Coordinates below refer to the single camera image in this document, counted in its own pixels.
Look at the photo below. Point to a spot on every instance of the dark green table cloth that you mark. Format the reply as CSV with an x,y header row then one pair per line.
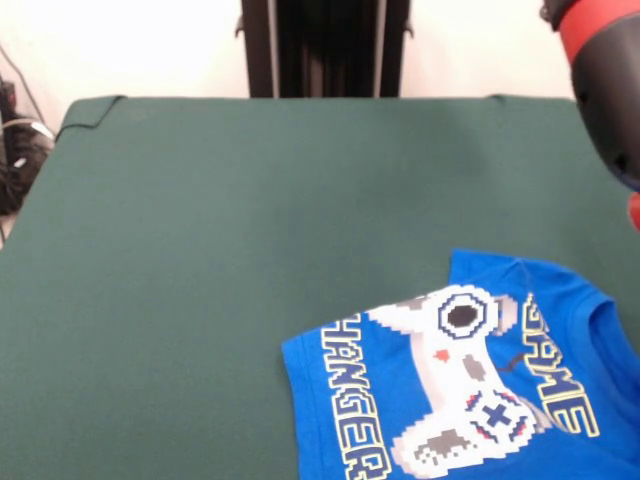
x,y
200,250

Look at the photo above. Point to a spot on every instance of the small black box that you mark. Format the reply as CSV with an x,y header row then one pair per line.
x,y
7,100

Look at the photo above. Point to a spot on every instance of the blue printed t-shirt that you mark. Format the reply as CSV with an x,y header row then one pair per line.
x,y
375,425

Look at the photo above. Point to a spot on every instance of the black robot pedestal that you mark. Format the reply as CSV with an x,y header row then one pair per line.
x,y
325,50

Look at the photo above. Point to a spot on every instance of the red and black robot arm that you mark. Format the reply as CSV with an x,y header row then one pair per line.
x,y
610,90

